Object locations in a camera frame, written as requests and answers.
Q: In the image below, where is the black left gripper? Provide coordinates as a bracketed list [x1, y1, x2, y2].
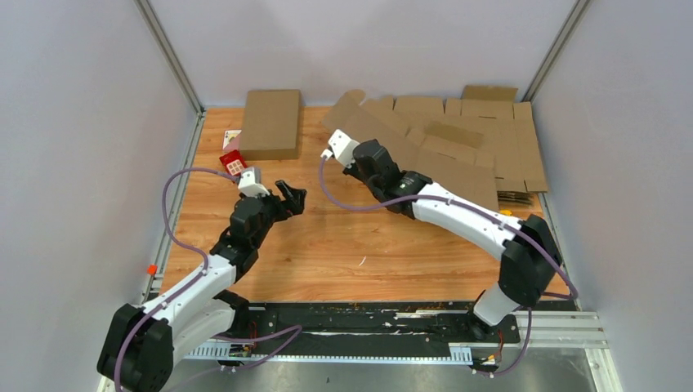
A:
[239, 180, 306, 248]

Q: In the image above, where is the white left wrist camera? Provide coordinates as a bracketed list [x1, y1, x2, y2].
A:
[238, 167, 270, 198]

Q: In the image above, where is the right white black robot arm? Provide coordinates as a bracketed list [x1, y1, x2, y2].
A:
[329, 134, 563, 341]

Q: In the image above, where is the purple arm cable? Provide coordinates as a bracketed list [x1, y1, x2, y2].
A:
[112, 167, 304, 392]
[318, 157, 579, 378]

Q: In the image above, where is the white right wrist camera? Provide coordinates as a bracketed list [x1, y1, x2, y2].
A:
[328, 129, 360, 167]

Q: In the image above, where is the red plastic window block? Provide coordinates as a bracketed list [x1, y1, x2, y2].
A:
[219, 149, 248, 176]

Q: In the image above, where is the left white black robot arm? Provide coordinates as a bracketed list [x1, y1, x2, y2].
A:
[96, 180, 307, 391]

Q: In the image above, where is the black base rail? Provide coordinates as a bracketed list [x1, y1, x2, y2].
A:
[216, 301, 578, 361]

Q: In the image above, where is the playing card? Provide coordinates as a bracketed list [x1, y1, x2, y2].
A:
[222, 129, 242, 153]

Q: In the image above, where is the stack of flat cardboard sheets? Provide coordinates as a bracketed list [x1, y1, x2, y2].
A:
[373, 84, 549, 207]

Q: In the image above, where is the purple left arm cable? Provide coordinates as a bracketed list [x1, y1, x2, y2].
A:
[112, 167, 304, 392]

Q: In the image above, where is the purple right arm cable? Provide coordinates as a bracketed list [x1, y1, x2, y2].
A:
[318, 157, 579, 378]

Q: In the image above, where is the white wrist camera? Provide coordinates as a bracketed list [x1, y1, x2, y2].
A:
[238, 167, 270, 198]
[328, 129, 360, 167]

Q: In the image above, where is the closed brown cardboard box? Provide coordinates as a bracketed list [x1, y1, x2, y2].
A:
[239, 89, 302, 161]

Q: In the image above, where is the brown cardboard box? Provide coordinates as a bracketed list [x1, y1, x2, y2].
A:
[321, 89, 500, 212]
[239, 89, 302, 161]

